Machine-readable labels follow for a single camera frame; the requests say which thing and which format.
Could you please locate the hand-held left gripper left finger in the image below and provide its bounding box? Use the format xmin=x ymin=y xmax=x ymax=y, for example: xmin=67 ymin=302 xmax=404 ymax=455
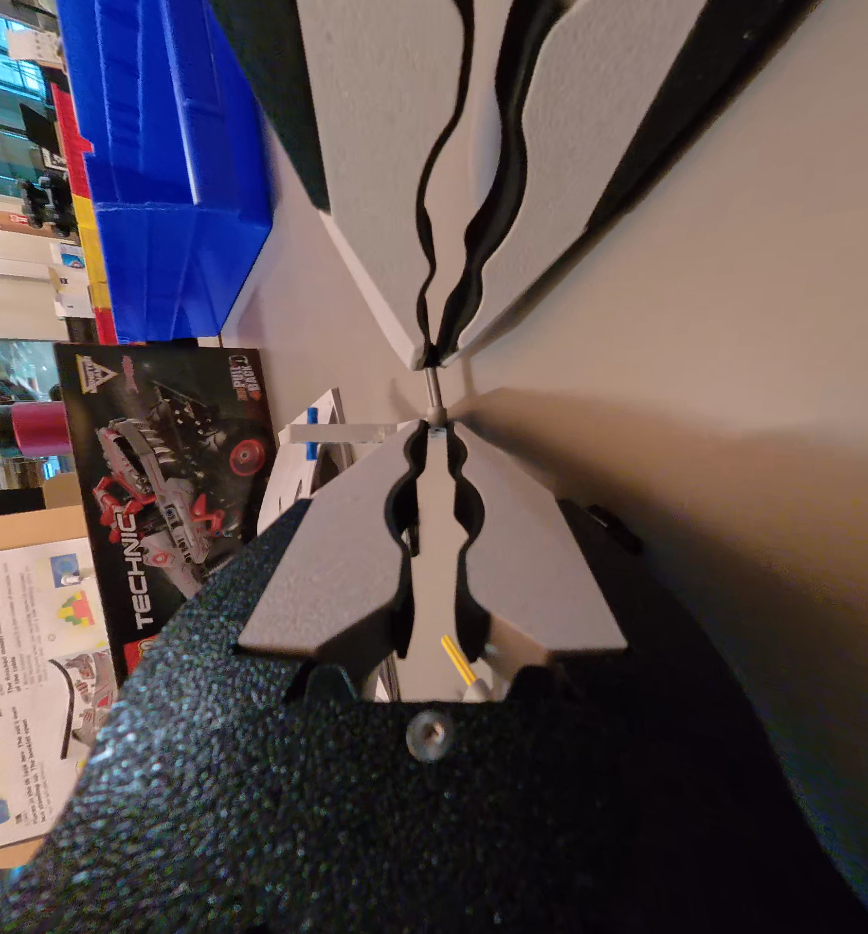
xmin=237 ymin=419 xmax=431 ymax=661

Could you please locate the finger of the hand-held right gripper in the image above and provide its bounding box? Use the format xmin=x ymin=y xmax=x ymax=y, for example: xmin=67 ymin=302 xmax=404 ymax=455
xmin=297 ymin=0 xmax=476 ymax=369
xmin=434 ymin=0 xmax=705 ymax=366

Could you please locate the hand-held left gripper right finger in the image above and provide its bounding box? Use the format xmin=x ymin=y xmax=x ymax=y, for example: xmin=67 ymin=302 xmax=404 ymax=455
xmin=441 ymin=419 xmax=630 ymax=694

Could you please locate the light grey toy beam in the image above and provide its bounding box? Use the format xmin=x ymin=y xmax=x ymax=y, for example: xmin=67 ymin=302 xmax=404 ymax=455
xmin=288 ymin=422 xmax=406 ymax=445

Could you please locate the light grey desk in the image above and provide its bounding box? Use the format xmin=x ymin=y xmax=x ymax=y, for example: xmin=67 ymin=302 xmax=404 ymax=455
xmin=218 ymin=0 xmax=868 ymax=898

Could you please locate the white instruction booklet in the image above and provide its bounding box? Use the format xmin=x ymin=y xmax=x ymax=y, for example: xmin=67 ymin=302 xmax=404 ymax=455
xmin=257 ymin=387 xmax=356 ymax=537

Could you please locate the yellow toy axle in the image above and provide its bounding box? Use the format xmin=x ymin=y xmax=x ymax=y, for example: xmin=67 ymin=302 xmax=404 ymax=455
xmin=440 ymin=635 xmax=479 ymax=688

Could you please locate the black toy set box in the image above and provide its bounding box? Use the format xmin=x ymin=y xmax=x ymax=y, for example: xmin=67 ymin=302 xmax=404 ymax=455
xmin=54 ymin=343 xmax=278 ymax=683

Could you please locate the blue plastic bin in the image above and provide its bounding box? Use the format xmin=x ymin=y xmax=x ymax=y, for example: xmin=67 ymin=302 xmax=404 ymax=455
xmin=54 ymin=0 xmax=274 ymax=344

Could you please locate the printed instruction sheet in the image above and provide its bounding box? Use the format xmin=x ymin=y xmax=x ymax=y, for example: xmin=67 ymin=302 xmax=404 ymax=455
xmin=0 ymin=536 xmax=121 ymax=855

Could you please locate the magenta container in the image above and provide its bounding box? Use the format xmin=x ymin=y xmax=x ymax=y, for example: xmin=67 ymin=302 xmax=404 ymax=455
xmin=0 ymin=400 xmax=70 ymax=461

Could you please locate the cardboard board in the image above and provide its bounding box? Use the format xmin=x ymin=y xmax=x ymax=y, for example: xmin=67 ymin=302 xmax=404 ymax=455
xmin=0 ymin=503 xmax=95 ymax=869

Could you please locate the large glass window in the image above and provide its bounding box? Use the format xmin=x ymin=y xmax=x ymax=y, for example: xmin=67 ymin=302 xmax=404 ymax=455
xmin=0 ymin=0 xmax=50 ymax=192

